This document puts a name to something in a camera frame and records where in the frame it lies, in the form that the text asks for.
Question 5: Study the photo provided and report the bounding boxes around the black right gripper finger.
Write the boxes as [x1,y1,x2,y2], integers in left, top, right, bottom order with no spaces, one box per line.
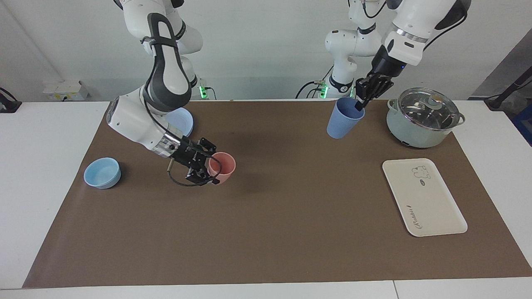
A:
[192,137,217,162]
[185,160,221,186]

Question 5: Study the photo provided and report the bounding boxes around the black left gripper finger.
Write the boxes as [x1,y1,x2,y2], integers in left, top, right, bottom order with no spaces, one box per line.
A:
[355,75,379,111]
[368,75,394,106]

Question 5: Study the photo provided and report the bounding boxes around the pink plastic cup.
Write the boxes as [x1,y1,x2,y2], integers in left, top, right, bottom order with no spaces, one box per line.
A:
[207,152,236,185]

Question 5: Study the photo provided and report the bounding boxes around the blue plastic cup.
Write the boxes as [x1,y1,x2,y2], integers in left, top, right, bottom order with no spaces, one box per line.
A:
[327,98,366,139]

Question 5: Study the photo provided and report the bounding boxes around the cream rabbit print tray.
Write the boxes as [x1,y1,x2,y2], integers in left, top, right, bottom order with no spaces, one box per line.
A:
[382,158,468,237]

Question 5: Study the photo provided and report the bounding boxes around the blue round plate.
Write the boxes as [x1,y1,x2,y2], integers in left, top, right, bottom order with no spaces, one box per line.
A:
[165,109,194,137]

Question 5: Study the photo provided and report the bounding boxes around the glass pot lid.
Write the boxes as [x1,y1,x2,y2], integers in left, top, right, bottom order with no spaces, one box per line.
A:
[398,87,461,131]

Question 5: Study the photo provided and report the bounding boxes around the pale green electric pot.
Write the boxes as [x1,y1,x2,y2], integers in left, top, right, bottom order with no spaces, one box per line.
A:
[387,87,466,149]

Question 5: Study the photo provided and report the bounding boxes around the light blue bowl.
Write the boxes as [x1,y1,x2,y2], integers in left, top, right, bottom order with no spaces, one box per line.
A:
[84,157,121,189]

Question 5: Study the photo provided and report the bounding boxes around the brown table mat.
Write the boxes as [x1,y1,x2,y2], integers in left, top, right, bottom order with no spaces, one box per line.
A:
[23,100,532,288]

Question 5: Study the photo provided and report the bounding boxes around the white power strip box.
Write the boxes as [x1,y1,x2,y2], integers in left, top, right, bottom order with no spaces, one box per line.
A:
[43,81,89,101]

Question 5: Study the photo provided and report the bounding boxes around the blue crate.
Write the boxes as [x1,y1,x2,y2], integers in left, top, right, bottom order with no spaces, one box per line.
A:
[511,104,532,147]

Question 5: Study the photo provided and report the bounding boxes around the black base cable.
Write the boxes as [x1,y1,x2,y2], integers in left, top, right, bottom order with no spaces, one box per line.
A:
[295,61,335,99]
[195,85,217,101]

